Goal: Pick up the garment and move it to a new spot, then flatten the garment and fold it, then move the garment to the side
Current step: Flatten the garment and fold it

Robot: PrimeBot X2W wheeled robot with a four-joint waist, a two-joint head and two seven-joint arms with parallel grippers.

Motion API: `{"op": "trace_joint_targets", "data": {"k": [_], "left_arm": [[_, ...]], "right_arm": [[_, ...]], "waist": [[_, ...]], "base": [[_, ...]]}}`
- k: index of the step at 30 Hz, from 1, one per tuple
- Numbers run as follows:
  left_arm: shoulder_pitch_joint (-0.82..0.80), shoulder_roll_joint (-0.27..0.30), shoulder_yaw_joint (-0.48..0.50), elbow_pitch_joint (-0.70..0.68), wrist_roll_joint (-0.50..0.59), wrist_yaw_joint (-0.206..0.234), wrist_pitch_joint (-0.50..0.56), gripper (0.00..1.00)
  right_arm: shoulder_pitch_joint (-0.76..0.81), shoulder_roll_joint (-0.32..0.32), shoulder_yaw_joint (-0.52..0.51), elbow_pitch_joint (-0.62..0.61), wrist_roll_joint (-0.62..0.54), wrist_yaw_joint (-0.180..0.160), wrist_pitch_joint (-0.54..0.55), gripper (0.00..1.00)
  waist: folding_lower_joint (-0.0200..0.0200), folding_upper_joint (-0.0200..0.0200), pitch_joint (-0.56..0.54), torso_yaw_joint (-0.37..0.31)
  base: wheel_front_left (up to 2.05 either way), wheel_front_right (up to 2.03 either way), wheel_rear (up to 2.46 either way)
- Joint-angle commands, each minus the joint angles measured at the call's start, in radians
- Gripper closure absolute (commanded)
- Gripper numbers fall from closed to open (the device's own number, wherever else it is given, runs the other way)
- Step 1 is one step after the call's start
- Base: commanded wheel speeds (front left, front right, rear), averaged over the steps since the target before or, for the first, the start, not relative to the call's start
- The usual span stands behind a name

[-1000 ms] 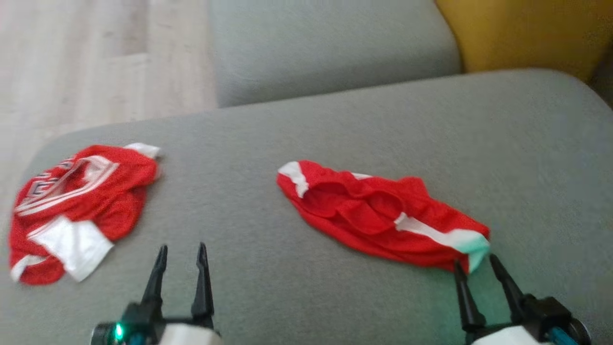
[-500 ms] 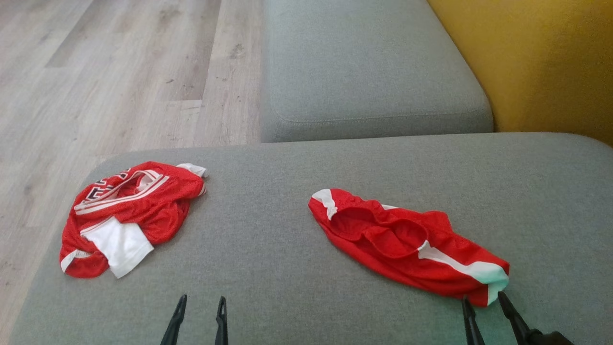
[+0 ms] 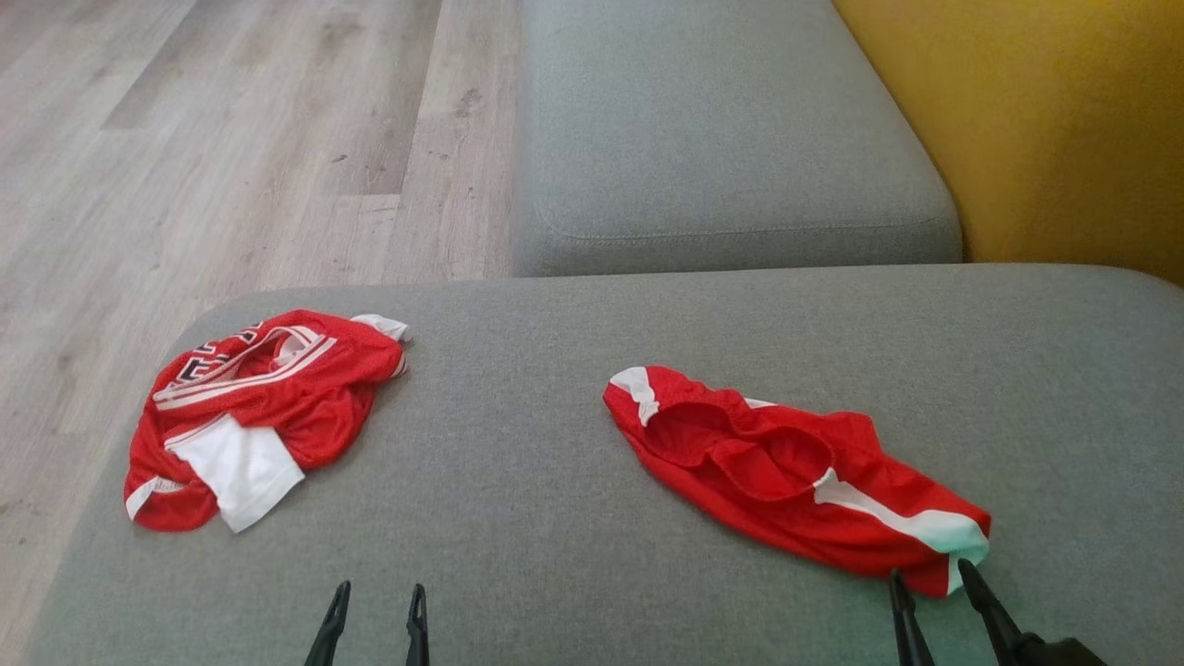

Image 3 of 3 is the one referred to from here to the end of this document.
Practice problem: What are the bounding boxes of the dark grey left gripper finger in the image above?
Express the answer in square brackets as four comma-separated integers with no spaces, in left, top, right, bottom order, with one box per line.
[406,583,430,666]
[305,581,352,666]

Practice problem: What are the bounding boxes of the narrow grey sofa seat cushion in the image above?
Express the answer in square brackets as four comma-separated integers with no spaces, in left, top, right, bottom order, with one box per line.
[511,0,965,278]

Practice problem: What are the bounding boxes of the wide yellow sofa backrest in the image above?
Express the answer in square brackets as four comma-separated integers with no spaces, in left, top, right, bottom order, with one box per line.
[831,0,1184,288]

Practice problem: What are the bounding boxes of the red jersey with white trim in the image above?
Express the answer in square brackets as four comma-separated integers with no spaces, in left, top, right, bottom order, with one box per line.
[123,309,413,535]

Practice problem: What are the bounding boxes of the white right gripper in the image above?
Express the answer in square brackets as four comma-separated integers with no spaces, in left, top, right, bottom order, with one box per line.
[888,558,1109,666]

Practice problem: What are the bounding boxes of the red shorts with white stripe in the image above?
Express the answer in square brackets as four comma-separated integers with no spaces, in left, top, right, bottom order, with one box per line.
[602,364,993,598]

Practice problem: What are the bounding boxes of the large grey sofa seat cushion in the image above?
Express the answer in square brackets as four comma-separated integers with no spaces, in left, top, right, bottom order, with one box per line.
[23,264,1184,666]

